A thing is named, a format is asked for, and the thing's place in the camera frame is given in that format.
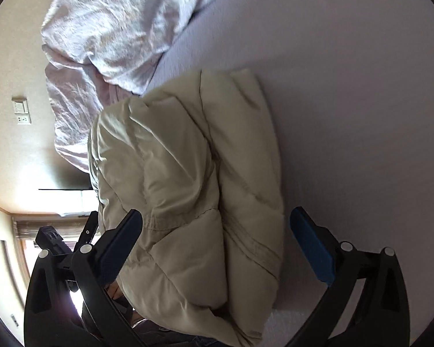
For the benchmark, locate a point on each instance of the window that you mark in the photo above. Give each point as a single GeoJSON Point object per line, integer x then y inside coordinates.
{"type": "Point", "coordinates": [23, 236]}

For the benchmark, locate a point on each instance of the pink crumpled duvet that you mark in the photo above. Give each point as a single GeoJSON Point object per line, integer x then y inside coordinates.
{"type": "Point", "coordinates": [112, 25]}

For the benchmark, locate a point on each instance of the person's dark clothing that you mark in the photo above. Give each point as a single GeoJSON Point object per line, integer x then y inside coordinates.
{"type": "Point", "coordinates": [155, 338]}

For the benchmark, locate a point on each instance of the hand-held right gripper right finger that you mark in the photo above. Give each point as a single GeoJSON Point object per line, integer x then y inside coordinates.
{"type": "Point", "coordinates": [313, 249]}

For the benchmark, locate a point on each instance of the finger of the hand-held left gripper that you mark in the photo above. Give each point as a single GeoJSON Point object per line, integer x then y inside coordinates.
{"type": "Point", "coordinates": [90, 229]}

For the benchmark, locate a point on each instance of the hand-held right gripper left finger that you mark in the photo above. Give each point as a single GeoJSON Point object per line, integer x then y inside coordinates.
{"type": "Point", "coordinates": [124, 242]}

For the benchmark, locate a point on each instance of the cream puffer jacket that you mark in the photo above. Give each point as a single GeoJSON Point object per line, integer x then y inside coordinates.
{"type": "Point", "coordinates": [173, 170]}

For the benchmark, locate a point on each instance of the white wall switch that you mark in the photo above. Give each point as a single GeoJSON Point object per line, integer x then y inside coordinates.
{"type": "Point", "coordinates": [20, 105]}

